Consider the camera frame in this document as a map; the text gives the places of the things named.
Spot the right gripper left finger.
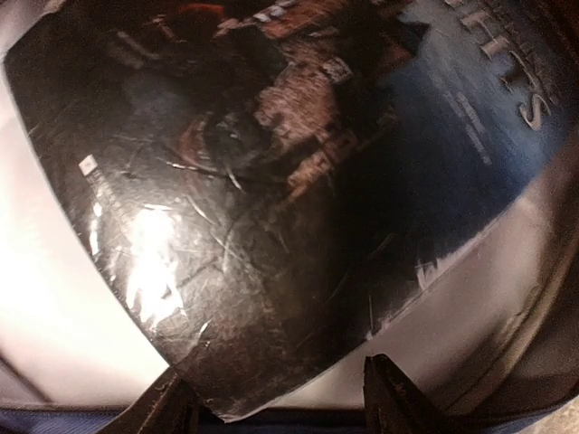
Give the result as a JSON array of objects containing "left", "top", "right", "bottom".
[{"left": 106, "top": 373, "right": 201, "bottom": 434}]

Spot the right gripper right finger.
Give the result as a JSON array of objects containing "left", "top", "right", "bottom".
[{"left": 363, "top": 354, "right": 461, "bottom": 434}]

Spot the navy blue student backpack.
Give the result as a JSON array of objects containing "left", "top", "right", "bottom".
[{"left": 1, "top": 1, "right": 578, "bottom": 433}]

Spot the dark blue hardcover book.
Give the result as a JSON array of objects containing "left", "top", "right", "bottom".
[{"left": 5, "top": 1, "right": 578, "bottom": 421}]

